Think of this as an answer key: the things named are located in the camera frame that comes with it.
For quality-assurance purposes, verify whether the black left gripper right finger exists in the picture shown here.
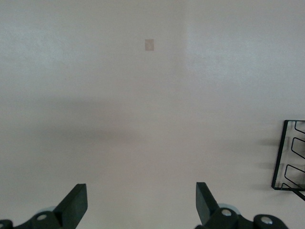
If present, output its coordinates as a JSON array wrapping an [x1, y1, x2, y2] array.
[[194, 182, 289, 229]]

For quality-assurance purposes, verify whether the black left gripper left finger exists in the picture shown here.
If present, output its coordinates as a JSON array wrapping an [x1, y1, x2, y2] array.
[[0, 183, 88, 229]]

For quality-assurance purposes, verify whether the black wire cup holder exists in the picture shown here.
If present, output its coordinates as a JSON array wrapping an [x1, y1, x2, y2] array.
[[271, 119, 305, 202]]

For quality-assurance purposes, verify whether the small brown tape patch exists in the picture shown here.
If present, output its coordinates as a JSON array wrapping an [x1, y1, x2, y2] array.
[[144, 39, 155, 52]]

